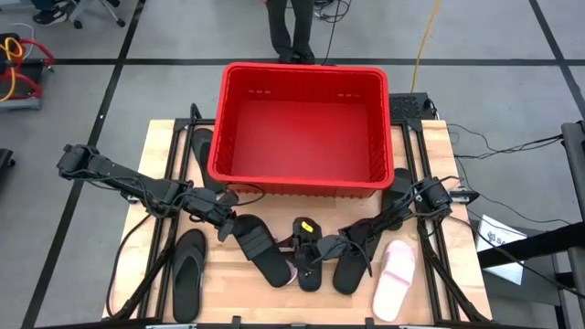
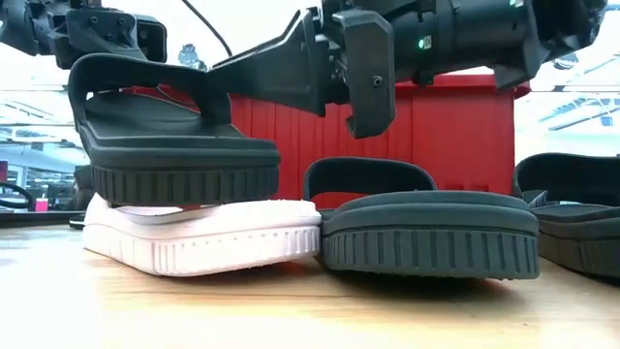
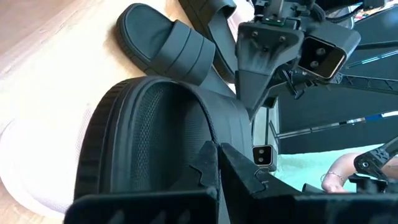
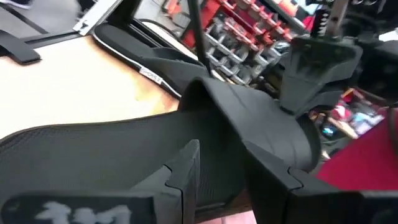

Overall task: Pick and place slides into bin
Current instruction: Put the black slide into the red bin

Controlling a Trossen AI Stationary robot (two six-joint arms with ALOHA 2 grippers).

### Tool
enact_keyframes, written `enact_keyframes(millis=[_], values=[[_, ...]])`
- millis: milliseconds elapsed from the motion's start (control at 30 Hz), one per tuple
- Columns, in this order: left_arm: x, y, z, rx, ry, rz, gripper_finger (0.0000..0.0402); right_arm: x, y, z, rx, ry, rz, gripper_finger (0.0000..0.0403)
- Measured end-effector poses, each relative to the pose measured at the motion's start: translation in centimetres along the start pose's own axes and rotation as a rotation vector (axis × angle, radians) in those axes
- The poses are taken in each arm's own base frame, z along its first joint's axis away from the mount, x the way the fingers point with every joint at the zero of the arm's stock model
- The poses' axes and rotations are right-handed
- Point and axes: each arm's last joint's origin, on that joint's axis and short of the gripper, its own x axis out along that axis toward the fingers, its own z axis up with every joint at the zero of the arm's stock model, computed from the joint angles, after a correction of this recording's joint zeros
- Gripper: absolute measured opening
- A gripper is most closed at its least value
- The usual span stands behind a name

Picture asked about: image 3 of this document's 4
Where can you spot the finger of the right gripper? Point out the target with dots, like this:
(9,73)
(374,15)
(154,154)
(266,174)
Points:
(295,85)
(264,62)

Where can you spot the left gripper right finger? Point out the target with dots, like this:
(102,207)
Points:
(239,186)

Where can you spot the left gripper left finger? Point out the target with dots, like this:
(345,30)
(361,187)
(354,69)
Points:
(205,174)

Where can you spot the black rubber slide sandal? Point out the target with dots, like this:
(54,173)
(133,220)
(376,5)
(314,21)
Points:
(217,34)
(155,130)
(143,31)

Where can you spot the white slide sandal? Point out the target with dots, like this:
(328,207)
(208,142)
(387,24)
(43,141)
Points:
(37,165)

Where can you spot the person's forearm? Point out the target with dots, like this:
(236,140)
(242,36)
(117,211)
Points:
(345,161)

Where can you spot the person's hand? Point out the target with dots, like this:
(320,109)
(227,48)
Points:
(332,183)

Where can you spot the small black camera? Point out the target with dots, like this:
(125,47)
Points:
(262,155)

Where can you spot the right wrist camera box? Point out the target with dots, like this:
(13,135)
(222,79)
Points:
(323,57)

